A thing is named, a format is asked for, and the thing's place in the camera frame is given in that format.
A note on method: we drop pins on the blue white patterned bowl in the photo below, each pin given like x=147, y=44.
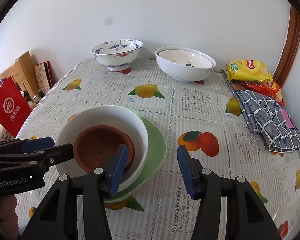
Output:
x=117, y=55

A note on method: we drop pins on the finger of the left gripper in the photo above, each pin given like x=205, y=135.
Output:
x=31, y=146
x=56, y=155

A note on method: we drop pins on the green square plastic plate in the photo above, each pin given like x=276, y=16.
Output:
x=155, y=157

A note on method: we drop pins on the red paper bag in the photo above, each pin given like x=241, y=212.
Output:
x=14, y=110

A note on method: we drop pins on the fruit print tablecloth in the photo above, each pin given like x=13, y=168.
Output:
x=161, y=208

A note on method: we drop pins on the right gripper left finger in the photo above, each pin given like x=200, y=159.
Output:
x=113, y=172

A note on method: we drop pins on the large white ceramic bowl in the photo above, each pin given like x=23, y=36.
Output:
x=181, y=72

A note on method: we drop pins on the person's left hand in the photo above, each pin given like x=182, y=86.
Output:
x=8, y=217

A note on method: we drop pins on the red chips bag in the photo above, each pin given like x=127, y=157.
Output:
x=267, y=88

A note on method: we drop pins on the lemon print inner bowl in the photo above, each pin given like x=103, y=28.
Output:
x=186, y=58

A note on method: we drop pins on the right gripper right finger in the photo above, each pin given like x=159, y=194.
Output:
x=190, y=170

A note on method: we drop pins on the grey checked folded cloth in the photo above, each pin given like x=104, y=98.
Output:
x=265, y=116

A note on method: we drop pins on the brown wooden door frame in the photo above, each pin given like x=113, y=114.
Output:
x=290, y=48

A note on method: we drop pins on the yellow chips bag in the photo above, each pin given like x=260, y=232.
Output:
x=247, y=70

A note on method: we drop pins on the brown patterned book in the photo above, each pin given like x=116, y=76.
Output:
x=43, y=76

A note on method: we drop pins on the brown clay bowl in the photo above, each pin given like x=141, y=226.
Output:
x=96, y=144

